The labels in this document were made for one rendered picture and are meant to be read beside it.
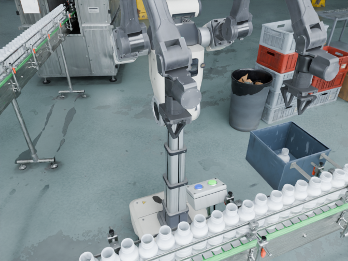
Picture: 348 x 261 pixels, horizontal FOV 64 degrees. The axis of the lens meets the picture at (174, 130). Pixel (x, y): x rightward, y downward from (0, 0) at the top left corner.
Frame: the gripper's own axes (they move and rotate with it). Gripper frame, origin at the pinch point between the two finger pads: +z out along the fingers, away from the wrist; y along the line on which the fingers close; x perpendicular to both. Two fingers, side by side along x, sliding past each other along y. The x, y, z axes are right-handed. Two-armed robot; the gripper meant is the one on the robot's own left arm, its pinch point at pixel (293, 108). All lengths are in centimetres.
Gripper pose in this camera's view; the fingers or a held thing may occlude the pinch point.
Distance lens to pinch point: 107.8
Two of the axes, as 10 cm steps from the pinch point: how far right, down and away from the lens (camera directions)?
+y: -3.7, -5.2, 7.7
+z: 0.1, 8.3, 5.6
